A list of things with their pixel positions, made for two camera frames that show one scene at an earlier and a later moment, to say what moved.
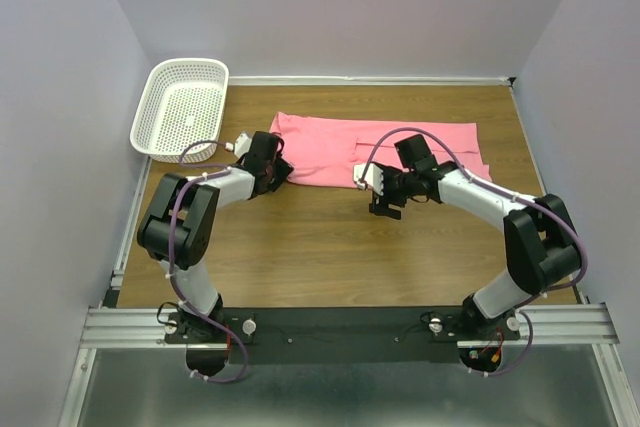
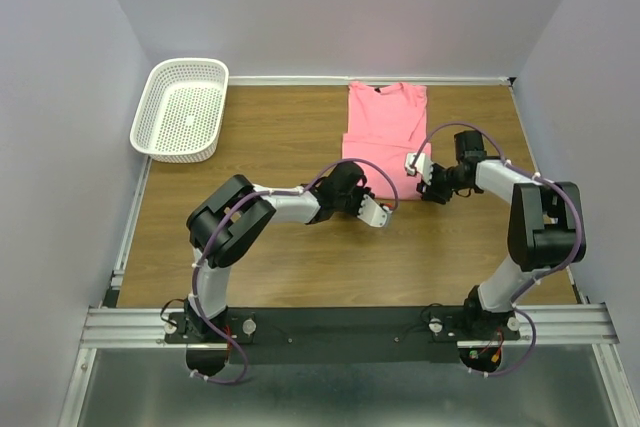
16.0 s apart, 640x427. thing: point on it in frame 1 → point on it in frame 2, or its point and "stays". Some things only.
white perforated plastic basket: (183, 102) stays
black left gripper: (283, 170) → (359, 192)
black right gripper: (381, 207) → (431, 193)
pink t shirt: (335, 152) → (385, 126)
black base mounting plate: (281, 335) stays
